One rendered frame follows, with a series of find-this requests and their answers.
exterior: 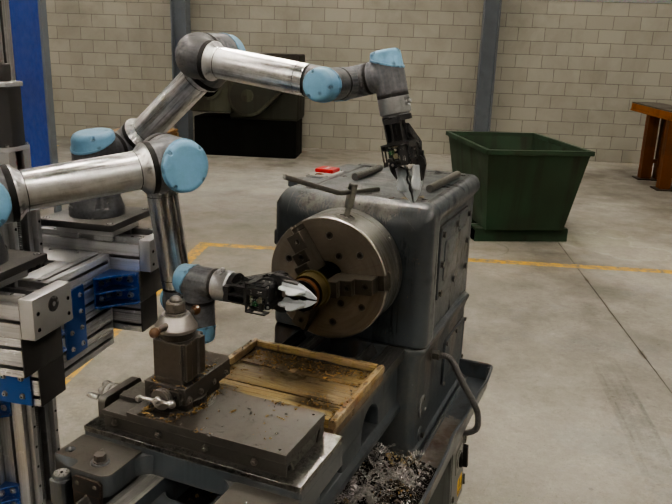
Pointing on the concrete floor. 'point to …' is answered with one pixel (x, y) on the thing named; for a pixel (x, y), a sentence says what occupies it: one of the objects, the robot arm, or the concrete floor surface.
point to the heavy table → (655, 144)
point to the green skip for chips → (519, 183)
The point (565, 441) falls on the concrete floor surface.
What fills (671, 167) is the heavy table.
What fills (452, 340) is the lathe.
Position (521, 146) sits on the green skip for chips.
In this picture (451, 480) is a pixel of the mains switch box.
